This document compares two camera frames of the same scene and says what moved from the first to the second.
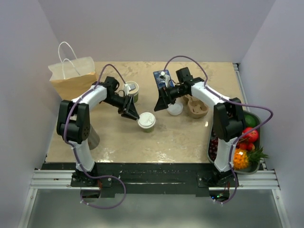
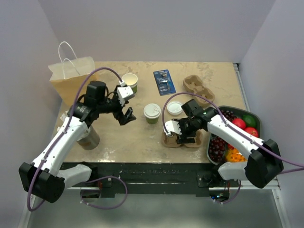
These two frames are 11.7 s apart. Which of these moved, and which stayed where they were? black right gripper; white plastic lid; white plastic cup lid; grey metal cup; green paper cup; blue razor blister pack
Moved: white plastic cup lid; black right gripper; green paper cup
Stayed: grey metal cup; blue razor blister pack; white plastic lid
